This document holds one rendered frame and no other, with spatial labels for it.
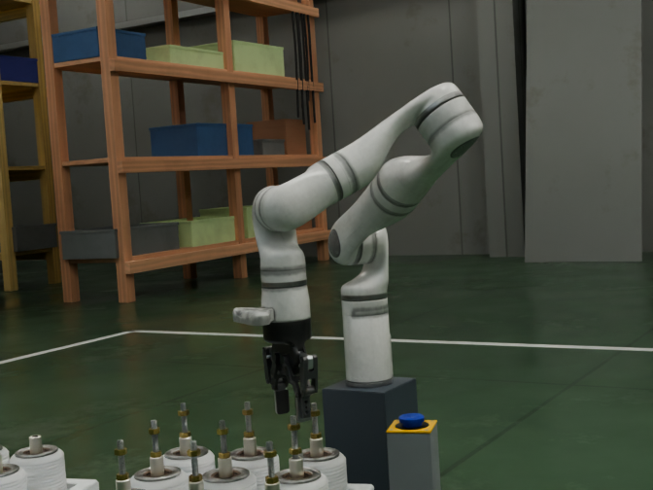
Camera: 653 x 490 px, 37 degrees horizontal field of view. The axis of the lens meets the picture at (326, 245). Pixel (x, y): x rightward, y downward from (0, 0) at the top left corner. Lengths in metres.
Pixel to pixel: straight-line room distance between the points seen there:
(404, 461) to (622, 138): 5.95
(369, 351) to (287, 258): 0.49
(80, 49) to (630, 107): 3.83
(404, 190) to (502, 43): 6.37
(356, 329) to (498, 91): 6.19
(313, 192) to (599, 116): 6.05
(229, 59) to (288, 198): 6.13
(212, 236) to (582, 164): 2.76
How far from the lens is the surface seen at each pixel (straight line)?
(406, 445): 1.55
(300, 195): 1.46
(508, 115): 7.96
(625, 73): 7.46
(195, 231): 7.07
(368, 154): 1.52
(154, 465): 1.64
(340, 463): 1.65
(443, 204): 8.49
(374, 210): 1.76
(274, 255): 1.47
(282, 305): 1.47
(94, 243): 6.52
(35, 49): 8.39
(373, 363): 1.92
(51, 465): 1.85
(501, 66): 8.00
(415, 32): 8.64
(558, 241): 7.40
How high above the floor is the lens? 0.71
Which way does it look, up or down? 4 degrees down
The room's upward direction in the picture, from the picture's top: 4 degrees counter-clockwise
